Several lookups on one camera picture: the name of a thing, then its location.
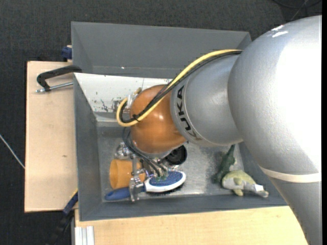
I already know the pale green plush toy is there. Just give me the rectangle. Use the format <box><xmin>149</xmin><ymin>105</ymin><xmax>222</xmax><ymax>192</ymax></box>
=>
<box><xmin>221</xmin><ymin>169</ymin><xmax>270</xmax><ymax>198</ymax></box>

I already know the grey metal bin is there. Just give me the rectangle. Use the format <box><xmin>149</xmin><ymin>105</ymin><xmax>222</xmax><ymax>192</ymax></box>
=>
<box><xmin>71</xmin><ymin>21</ymin><xmax>288</xmax><ymax>222</ymax></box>

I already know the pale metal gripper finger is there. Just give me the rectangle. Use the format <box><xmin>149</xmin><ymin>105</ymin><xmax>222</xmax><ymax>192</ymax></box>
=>
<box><xmin>128</xmin><ymin>182</ymin><xmax>146</xmax><ymax>203</ymax></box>
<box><xmin>131</xmin><ymin>169</ymin><xmax>148</xmax><ymax>182</ymax></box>

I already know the orange cup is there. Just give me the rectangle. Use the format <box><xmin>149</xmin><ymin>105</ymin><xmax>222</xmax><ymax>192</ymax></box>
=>
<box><xmin>109</xmin><ymin>159</ymin><xmax>145</xmax><ymax>190</ymax></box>

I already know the blue and white brush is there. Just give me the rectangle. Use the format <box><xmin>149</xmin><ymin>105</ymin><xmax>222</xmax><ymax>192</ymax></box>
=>
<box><xmin>104</xmin><ymin>170</ymin><xmax>187</xmax><ymax>202</ymax></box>

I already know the black cylinder on white bracket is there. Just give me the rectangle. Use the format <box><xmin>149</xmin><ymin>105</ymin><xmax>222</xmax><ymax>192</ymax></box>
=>
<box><xmin>164</xmin><ymin>145</ymin><xmax>188</xmax><ymax>166</ymax></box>

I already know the dark green toy dinosaur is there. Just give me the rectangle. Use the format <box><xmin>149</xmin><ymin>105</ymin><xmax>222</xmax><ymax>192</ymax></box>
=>
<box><xmin>213</xmin><ymin>144</ymin><xmax>238</xmax><ymax>184</ymax></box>

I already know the pale wood flat board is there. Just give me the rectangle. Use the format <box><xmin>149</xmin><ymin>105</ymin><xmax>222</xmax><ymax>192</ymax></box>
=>
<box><xmin>24</xmin><ymin>61</ymin><xmax>79</xmax><ymax>213</ymax></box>

